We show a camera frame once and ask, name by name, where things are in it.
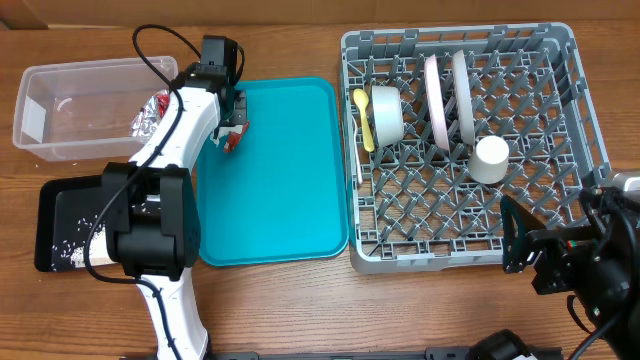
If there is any gray bowl of grains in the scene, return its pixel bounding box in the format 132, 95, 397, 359
371, 86, 404, 147

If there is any teal serving tray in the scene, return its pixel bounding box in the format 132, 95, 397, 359
196, 77, 349, 267

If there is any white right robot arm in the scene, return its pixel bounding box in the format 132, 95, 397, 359
500, 172, 639, 359

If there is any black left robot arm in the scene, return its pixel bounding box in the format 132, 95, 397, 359
97, 35, 249, 359

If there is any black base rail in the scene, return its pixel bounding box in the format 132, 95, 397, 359
209, 344, 565, 360

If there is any clear plastic bin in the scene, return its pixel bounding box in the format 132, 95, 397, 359
12, 58, 166, 162

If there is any white paper cup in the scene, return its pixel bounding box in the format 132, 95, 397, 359
468, 135, 510, 184

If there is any red sauce packet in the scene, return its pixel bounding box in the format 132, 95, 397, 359
223, 122, 250, 153

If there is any gray plate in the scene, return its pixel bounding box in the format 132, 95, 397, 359
452, 50, 475, 145

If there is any white napkin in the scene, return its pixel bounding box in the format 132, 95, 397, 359
210, 134, 221, 147

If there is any spilled white grains pile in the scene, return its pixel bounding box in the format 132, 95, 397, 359
52, 199, 111, 270

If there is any yellow plastic spoon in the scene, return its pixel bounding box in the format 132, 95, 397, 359
353, 89, 375, 153

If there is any gray dishwasher rack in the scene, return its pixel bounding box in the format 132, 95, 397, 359
340, 22, 611, 274

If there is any foil wrapper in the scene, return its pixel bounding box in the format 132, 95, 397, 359
131, 89, 170, 139

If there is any black plastic tray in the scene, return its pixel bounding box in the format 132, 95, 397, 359
34, 175, 113, 272

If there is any pink plastic utensil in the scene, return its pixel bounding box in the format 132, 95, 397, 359
351, 115, 363, 187

